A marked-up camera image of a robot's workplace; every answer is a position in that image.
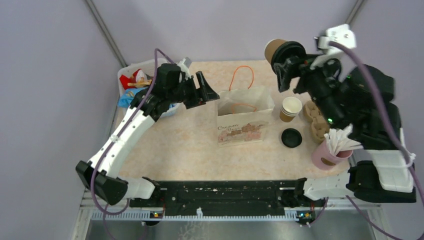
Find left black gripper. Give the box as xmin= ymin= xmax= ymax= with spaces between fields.
xmin=167 ymin=70 xmax=220 ymax=109

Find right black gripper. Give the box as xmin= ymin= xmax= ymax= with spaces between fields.
xmin=273 ymin=50 xmax=344 ymax=130

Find black cup lid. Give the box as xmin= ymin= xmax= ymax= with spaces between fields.
xmin=270 ymin=41 xmax=307 ymax=73

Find brown paper cup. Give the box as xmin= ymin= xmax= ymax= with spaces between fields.
xmin=264 ymin=38 xmax=287 ymax=65

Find stack of paper cups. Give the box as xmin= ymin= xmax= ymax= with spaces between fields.
xmin=279 ymin=96 xmax=303 ymax=123

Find paper takeout bag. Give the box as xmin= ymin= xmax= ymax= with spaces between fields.
xmin=215 ymin=65 xmax=275 ymax=147

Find black lid stack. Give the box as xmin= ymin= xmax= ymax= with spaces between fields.
xmin=280 ymin=128 xmax=303 ymax=148

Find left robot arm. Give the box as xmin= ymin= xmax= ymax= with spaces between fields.
xmin=75 ymin=63 xmax=220 ymax=207

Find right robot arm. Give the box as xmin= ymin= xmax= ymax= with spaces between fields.
xmin=270 ymin=53 xmax=417 ymax=203

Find white plastic basket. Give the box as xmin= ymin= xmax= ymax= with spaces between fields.
xmin=117 ymin=59 xmax=180 ymax=117

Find cardboard cup carrier stack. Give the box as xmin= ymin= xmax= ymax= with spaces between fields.
xmin=302 ymin=100 xmax=330 ymax=144

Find red snack bag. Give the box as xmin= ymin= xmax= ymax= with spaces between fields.
xmin=119 ymin=68 xmax=152 ymax=90

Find blue snack bag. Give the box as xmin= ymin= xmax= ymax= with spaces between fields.
xmin=118 ymin=87 xmax=178 ymax=115

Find white wrapped straws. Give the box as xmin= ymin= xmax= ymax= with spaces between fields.
xmin=324 ymin=124 xmax=364 ymax=155

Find pink holder cup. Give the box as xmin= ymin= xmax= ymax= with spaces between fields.
xmin=311 ymin=140 xmax=353 ymax=171

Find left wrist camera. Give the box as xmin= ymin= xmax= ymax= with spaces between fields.
xmin=176 ymin=57 xmax=192 ymax=80

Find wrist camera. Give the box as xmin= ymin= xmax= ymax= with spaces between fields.
xmin=176 ymin=57 xmax=192 ymax=80
xmin=309 ymin=24 xmax=357 ymax=70

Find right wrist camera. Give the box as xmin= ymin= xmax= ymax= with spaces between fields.
xmin=309 ymin=24 xmax=357 ymax=70

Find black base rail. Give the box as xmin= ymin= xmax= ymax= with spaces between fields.
xmin=129 ymin=180 xmax=327 ymax=225

